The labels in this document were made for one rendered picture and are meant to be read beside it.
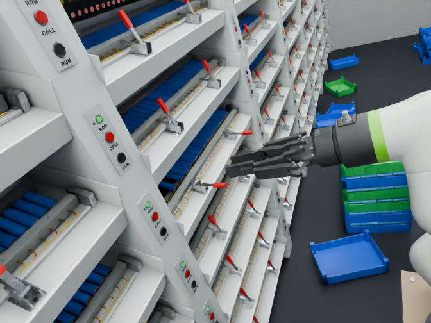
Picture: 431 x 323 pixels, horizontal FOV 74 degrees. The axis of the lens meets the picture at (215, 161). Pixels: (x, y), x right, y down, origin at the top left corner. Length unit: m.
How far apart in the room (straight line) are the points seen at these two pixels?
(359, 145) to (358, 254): 1.20
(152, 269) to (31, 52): 0.45
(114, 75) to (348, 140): 0.42
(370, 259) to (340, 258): 0.13
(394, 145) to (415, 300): 0.75
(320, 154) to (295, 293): 1.10
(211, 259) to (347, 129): 0.53
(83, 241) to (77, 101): 0.22
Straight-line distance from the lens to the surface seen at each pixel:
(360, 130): 0.54
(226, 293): 1.03
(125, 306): 0.64
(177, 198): 0.75
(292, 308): 1.54
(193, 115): 0.77
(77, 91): 0.49
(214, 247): 0.90
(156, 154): 0.64
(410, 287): 1.22
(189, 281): 0.74
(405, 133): 0.53
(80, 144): 0.49
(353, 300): 1.56
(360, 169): 1.49
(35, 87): 0.48
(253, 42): 1.30
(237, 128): 1.05
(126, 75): 0.57
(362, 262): 1.66
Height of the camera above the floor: 1.34
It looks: 31 degrees down
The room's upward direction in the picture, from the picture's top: 20 degrees counter-clockwise
